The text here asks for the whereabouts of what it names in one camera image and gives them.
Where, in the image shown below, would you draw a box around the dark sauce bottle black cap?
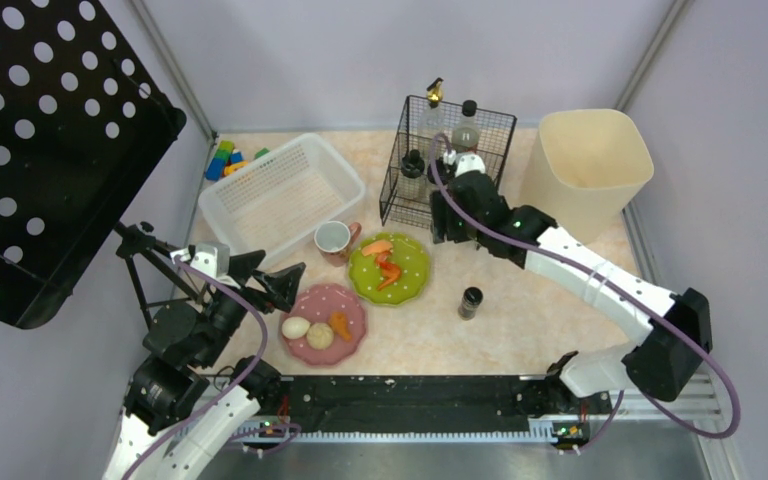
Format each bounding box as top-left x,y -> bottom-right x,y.
451,100 -> 481,153

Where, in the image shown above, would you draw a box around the glass shaker black lid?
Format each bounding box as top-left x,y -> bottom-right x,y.
398,149 -> 425,200
426,157 -> 449,191

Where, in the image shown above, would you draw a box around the glass oil bottle gold spout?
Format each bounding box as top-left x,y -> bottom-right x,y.
417,77 -> 444,161

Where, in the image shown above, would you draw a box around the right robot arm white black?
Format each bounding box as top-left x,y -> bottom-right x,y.
429,171 -> 712,402

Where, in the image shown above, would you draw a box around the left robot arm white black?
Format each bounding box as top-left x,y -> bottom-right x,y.
104,243 -> 306,479

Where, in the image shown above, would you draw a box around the pink polka dot plate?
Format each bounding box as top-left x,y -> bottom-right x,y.
279,283 -> 368,367

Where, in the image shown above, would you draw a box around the white egg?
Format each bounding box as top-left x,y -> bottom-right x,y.
281,316 -> 311,340

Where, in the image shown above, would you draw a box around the beige round bun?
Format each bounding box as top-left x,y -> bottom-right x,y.
305,323 -> 335,351

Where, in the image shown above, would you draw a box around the orange fried chicken piece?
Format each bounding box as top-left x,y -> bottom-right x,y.
327,311 -> 353,342

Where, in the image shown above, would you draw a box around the white plastic basket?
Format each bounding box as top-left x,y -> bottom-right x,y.
198,133 -> 366,267

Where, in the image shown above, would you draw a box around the pink mug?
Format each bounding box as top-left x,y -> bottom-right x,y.
313,220 -> 362,266

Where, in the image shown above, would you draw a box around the orange melon slice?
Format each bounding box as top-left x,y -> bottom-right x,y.
361,239 -> 393,256

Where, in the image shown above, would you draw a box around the red shrimp toy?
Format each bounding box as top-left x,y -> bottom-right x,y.
375,251 -> 396,270

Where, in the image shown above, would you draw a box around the colourful toy blocks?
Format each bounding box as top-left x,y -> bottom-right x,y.
204,140 -> 249,182

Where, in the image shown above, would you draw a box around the small pepper jar black lid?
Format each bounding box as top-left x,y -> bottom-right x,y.
457,287 -> 484,320

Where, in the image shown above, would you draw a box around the green polka dot plate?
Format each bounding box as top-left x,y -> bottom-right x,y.
347,231 -> 431,307

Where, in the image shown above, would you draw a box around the orange chicken wing toy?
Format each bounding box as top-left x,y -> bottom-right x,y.
377,261 -> 402,291

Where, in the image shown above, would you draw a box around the beige plastic bin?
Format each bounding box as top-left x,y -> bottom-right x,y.
518,109 -> 654,243

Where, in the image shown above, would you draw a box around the black perforated metal panel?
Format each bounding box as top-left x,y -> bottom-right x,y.
0,1 -> 186,330

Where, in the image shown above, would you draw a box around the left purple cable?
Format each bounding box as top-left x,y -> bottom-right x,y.
118,261 -> 302,480

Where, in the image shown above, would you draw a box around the purple cable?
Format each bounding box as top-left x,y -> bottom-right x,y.
429,133 -> 742,453
118,261 -> 302,480

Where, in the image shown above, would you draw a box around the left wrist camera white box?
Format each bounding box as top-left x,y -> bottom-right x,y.
169,242 -> 239,287

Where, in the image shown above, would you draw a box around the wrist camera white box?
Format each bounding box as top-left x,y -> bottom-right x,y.
169,242 -> 239,287
442,150 -> 486,178

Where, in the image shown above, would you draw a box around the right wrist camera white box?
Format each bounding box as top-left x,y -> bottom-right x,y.
442,150 -> 486,178

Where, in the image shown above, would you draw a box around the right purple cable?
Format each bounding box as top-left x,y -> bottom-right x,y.
429,133 -> 742,453

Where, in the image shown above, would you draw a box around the black wire basket rack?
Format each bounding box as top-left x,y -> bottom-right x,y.
379,95 -> 517,229

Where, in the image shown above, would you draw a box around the black camera tripod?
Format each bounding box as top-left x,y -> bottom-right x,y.
113,221 -> 200,326

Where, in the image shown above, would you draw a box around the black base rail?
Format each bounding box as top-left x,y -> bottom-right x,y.
261,375 -> 558,434

